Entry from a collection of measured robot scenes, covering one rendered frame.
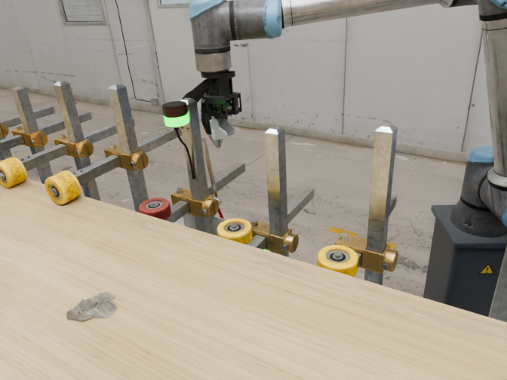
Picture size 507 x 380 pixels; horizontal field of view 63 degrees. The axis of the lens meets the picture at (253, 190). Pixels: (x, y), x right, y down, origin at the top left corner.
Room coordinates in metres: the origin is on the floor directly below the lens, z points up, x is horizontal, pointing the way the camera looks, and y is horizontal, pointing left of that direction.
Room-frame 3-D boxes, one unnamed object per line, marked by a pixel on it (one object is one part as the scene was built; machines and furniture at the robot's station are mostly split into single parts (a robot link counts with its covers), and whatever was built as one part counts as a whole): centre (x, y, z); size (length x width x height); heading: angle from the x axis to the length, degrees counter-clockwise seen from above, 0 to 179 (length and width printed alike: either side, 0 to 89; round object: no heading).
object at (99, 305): (0.58, 0.30, 0.91); 0.09 x 0.07 x 0.02; 101
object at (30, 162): (1.36, 0.59, 0.95); 0.50 x 0.04 x 0.04; 147
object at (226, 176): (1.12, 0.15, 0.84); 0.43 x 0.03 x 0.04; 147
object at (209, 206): (1.05, 0.17, 0.85); 0.13 x 0.06 x 0.05; 57
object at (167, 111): (1.00, 0.18, 1.14); 0.06 x 0.06 x 0.02
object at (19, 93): (1.45, 0.78, 0.89); 0.03 x 0.03 x 0.48; 57
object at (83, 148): (1.33, 0.59, 0.95); 0.13 x 0.06 x 0.05; 57
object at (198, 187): (1.04, 0.15, 0.91); 0.03 x 0.03 x 0.48; 57
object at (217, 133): (1.07, 0.08, 1.04); 0.06 x 0.03 x 0.09; 57
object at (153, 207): (0.95, 0.26, 0.85); 0.08 x 0.08 x 0.11
